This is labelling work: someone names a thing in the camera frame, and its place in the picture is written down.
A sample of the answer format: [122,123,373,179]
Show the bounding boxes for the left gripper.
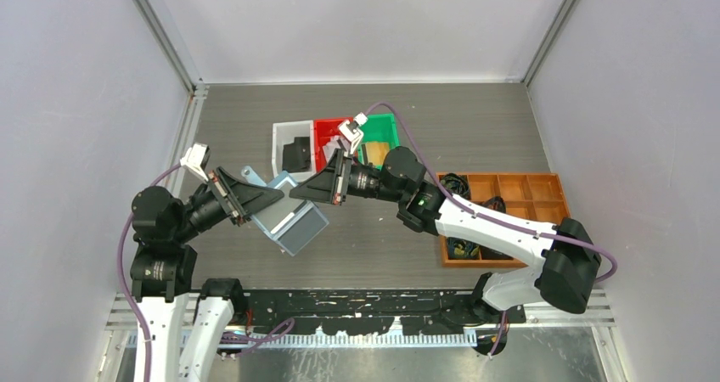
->
[172,165,284,241]

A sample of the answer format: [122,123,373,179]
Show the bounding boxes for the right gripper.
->
[290,150,407,206]

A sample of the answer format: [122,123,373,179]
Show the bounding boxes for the blue leather card holder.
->
[241,166,329,256]

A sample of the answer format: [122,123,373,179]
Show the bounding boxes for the grey card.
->
[278,211,328,256]

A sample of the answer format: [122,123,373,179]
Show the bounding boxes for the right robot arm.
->
[290,147,602,323]

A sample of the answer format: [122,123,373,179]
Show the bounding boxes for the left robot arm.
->
[125,167,284,381]

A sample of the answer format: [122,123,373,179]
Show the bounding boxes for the silver cards in red bin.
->
[321,135,346,163]

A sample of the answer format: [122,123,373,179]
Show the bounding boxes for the black cards in white bin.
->
[282,136,312,173]

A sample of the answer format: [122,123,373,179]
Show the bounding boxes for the gold cards in green bin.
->
[360,141,391,169]

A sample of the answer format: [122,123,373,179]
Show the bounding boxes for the red plastic bin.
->
[312,116,348,172]

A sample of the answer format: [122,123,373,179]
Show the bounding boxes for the green plastic bin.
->
[357,114,401,163]

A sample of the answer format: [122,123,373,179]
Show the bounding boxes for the rolled belt top left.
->
[440,172,471,199]

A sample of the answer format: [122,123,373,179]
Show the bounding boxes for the rolled belt bottom left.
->
[446,238,480,260]

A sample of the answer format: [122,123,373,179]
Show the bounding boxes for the orange compartment tray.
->
[440,172,570,270]

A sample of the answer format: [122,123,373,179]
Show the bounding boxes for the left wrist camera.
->
[179,143,211,183]

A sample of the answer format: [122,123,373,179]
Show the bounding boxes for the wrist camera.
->
[338,113,368,157]
[179,143,211,183]

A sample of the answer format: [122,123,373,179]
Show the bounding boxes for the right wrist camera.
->
[338,113,368,157]

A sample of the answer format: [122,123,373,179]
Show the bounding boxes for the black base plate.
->
[231,289,500,336]

